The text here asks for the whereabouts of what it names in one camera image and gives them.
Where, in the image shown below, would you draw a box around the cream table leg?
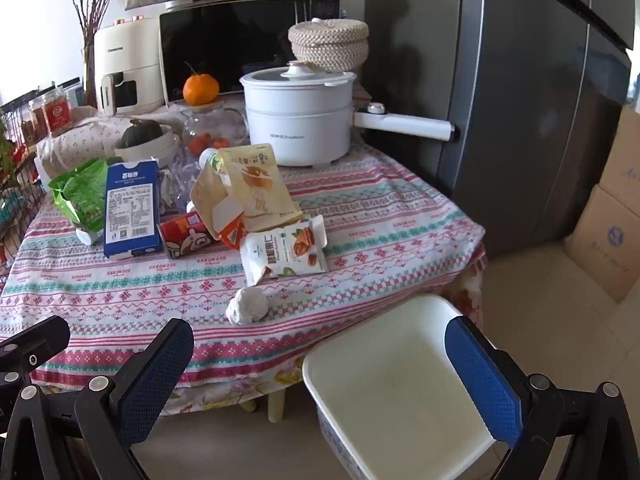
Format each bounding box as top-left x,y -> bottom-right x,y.
267,387 -> 286,423

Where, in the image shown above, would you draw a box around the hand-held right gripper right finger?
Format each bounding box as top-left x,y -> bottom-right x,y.
444,315 -> 640,480

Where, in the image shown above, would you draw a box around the grey refrigerator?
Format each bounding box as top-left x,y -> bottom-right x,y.
365,0 -> 640,261

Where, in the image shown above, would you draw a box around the green-label drink bottle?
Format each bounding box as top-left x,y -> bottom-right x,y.
199,149 -> 228,173

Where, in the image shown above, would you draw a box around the glass jar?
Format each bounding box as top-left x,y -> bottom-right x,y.
181,100 -> 248,156

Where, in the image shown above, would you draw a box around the beige snack bag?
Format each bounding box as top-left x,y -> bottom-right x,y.
190,143 -> 306,248

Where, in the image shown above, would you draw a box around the small-print floral cloth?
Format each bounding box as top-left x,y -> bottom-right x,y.
37,105 -> 251,181

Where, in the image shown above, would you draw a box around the red-label spice jar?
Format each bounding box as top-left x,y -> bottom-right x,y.
42,87 -> 71,136

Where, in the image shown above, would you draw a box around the white nut packet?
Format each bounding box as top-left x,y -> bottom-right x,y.
240,215 -> 329,285

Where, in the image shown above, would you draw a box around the patterned striped tablecloth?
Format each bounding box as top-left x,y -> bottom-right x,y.
0,142 -> 488,401

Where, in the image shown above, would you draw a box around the blue carton box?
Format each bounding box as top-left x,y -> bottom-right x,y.
103,158 -> 163,259

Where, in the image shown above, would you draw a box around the clear crushed plastic bottle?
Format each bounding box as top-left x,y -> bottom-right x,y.
160,152 -> 211,213

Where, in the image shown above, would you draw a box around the white tissue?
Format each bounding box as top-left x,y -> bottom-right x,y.
226,287 -> 269,327

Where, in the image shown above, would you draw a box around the dried branches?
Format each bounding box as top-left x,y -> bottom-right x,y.
65,0 -> 128,106

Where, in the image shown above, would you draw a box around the white plastic bin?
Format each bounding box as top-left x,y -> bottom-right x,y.
302,294 -> 506,480

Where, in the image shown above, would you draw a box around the dark green squash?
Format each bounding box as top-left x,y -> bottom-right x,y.
122,118 -> 164,149

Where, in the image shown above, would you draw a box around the white bowl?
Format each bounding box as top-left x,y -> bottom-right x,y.
117,135 -> 182,164
112,127 -> 181,161

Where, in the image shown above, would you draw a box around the black-door microwave oven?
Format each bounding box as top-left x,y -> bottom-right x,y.
159,0 -> 346,108

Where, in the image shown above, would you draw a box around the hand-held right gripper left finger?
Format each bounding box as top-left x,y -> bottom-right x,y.
0,317 -> 195,480

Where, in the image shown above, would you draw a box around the green snack bag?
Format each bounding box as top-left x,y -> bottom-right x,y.
48,158 -> 116,233

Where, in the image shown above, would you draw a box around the black wire rack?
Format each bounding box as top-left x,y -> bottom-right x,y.
0,85 -> 56,271

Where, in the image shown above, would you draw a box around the green hanging plant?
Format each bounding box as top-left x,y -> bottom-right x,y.
0,125 -> 13,186

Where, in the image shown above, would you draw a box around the cardboard box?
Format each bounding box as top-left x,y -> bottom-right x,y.
565,185 -> 640,303
597,105 -> 640,211

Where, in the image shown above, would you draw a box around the woven lidded basket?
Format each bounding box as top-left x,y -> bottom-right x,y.
287,19 -> 371,72

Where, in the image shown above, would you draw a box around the white electric cooking pot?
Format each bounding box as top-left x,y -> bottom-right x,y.
239,60 -> 458,167

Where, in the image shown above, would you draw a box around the orange mandarin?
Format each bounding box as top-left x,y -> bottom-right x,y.
182,62 -> 221,107

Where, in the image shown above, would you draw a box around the cream air fryer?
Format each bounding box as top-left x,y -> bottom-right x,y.
94,16 -> 166,116

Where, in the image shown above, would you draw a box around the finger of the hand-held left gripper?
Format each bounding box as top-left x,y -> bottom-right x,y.
0,315 -> 71,386

